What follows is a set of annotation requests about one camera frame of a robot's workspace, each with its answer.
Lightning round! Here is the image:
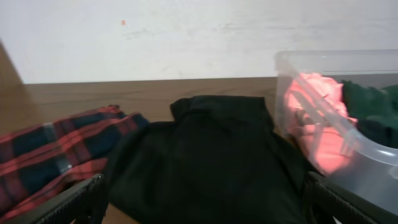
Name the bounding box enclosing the dark green cloth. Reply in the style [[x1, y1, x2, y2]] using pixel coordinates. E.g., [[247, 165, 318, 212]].
[[343, 80, 397, 126]]

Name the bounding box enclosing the large black garment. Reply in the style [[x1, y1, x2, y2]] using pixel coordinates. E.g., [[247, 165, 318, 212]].
[[105, 96, 310, 223]]

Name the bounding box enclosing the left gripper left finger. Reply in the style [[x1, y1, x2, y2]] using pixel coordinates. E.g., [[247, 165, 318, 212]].
[[6, 174, 108, 224]]

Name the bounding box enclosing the dark navy garment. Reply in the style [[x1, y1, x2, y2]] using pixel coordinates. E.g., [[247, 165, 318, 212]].
[[357, 119, 397, 149]]

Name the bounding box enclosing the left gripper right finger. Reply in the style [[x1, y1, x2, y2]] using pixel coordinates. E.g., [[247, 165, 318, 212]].
[[303, 172, 397, 224]]

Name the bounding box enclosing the red plaid cloth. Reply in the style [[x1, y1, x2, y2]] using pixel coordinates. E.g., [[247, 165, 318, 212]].
[[1, 105, 148, 222]]

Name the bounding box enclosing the clear plastic storage bin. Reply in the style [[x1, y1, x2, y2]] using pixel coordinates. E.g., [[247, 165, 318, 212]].
[[275, 50, 397, 213]]

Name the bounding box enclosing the pink printed shirt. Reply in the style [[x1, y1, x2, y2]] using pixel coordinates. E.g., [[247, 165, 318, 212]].
[[285, 73, 358, 174]]

